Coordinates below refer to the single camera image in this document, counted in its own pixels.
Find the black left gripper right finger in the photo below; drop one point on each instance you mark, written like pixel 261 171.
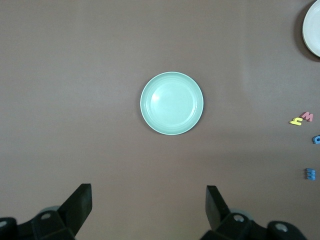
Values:
pixel 215 205

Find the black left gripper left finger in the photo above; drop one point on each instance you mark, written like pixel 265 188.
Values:
pixel 75 207

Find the blue foam lowercase m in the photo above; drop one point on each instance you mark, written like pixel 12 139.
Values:
pixel 310 174

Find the yellow foam lowercase h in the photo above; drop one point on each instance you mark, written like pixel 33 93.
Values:
pixel 297 122

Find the blue foam lowercase a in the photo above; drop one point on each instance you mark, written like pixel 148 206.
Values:
pixel 317 140

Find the green plate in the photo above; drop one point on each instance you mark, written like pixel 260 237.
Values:
pixel 172 103

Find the pink foam lowercase w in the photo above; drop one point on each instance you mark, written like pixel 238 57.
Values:
pixel 308 116

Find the beige plate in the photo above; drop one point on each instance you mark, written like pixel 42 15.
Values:
pixel 313 27

